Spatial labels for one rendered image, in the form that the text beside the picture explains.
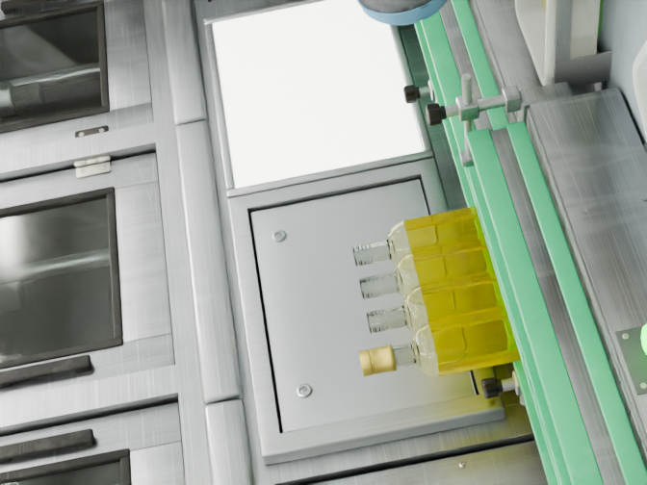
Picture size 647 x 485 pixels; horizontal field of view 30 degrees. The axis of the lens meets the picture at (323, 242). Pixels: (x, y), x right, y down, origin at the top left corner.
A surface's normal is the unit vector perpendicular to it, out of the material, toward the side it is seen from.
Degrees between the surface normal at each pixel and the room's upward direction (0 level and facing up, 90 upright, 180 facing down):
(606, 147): 90
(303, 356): 90
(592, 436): 90
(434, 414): 90
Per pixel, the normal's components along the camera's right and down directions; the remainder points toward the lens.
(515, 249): -0.12, -0.60
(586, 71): 0.15, 0.78
